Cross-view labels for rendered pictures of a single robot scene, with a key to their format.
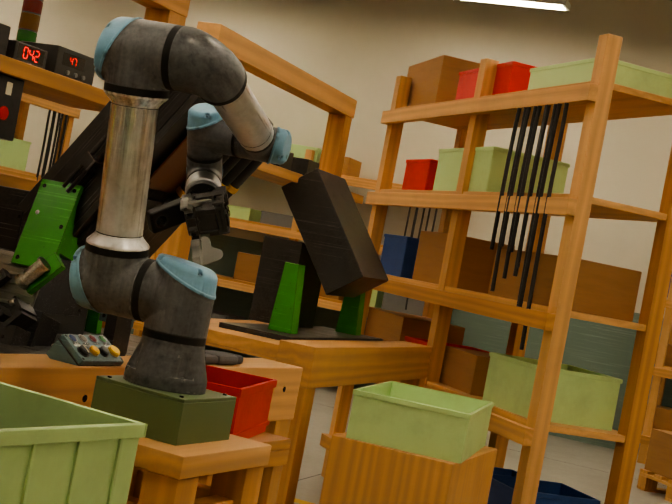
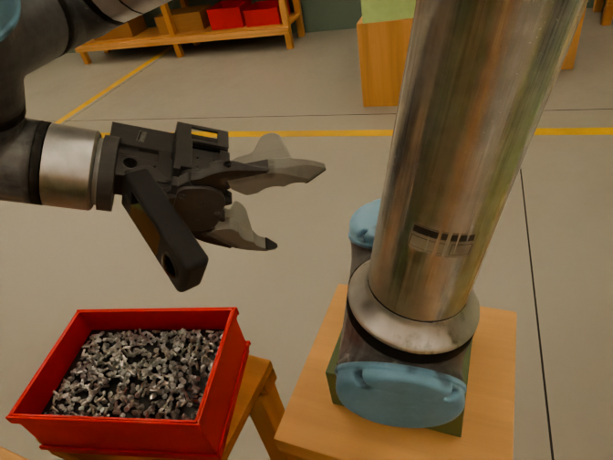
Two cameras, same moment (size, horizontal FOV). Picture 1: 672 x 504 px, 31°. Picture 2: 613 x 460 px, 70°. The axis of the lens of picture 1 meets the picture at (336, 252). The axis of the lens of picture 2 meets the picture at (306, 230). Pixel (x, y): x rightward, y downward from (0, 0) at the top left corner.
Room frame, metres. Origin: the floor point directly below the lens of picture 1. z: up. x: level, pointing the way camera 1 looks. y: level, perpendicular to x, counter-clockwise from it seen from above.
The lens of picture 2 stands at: (2.30, 0.66, 1.48)
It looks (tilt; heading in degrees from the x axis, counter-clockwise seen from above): 38 degrees down; 274
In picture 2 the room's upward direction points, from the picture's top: 12 degrees counter-clockwise
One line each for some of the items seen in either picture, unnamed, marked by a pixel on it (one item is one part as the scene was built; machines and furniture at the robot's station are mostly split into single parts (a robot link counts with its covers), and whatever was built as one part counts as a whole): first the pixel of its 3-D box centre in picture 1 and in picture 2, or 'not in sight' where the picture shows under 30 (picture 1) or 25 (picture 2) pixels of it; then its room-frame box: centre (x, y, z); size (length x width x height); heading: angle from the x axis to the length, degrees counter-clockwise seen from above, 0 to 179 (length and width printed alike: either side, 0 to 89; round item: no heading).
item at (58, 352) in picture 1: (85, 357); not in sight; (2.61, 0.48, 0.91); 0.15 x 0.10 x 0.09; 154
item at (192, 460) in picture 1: (153, 440); (404, 377); (2.22, 0.26, 0.83); 0.32 x 0.32 x 0.04; 65
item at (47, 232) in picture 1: (56, 226); not in sight; (2.81, 0.64, 1.17); 0.13 x 0.12 x 0.20; 154
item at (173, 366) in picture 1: (169, 358); not in sight; (2.22, 0.26, 0.98); 0.15 x 0.15 x 0.10
